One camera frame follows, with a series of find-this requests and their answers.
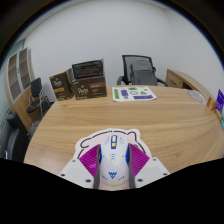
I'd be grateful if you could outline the pink animal-shaped mouse pad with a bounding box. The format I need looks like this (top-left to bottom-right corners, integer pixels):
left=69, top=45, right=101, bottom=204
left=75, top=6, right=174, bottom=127
left=72, top=128, right=154, bottom=192

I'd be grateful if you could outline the wooden side desk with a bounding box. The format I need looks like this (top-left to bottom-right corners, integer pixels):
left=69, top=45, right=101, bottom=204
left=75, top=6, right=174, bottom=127
left=165, top=68, right=214, bottom=101

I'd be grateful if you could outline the grey backpack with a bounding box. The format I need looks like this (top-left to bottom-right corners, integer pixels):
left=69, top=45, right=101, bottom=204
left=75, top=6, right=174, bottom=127
left=129, top=59, right=158, bottom=87

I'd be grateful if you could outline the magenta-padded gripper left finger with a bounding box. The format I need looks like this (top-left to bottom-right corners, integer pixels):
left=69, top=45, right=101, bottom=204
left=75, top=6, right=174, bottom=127
left=58, top=143, right=102, bottom=190

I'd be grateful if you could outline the white blue yellow computer mouse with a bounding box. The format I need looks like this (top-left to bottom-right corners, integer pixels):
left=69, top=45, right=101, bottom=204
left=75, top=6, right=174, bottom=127
left=99, top=134, right=131, bottom=188

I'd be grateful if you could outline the wooden shelf unit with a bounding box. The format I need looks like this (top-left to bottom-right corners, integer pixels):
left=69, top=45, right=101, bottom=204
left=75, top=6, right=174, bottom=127
left=3, top=47, right=36, bottom=131

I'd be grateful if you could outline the purple upright card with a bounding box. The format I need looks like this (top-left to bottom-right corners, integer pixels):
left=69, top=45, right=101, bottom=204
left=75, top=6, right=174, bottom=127
left=215, top=88, right=224, bottom=114

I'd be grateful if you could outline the dark padded office chair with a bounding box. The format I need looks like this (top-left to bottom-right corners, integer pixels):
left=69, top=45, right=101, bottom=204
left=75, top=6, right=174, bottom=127
left=0, top=111, right=31, bottom=161

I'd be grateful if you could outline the black cardboard box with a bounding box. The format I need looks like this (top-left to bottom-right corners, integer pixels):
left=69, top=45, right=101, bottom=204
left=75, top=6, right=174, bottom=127
left=71, top=59, right=104, bottom=80

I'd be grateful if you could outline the black mesh office chair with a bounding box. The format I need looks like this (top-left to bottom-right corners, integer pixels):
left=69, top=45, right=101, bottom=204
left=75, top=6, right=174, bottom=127
left=116, top=54, right=169, bottom=88

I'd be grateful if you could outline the small black chair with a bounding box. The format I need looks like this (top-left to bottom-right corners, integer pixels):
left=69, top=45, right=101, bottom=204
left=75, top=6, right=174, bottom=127
left=25, top=77, right=53, bottom=116

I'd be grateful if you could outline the white green purple printed sheet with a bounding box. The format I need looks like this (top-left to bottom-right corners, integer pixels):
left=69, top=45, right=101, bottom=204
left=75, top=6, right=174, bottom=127
left=111, top=85, right=158, bottom=102

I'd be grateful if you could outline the narrow brown cardboard box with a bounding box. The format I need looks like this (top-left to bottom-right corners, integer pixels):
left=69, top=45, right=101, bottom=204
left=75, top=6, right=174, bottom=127
left=49, top=69, right=74, bottom=101

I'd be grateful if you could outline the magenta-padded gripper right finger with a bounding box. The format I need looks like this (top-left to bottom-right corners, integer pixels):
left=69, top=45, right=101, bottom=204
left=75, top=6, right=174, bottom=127
left=127, top=143, right=171, bottom=190

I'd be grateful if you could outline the wide brown cardboard box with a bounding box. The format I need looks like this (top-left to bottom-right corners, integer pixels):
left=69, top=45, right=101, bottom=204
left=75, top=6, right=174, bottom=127
left=70, top=75, right=108, bottom=100

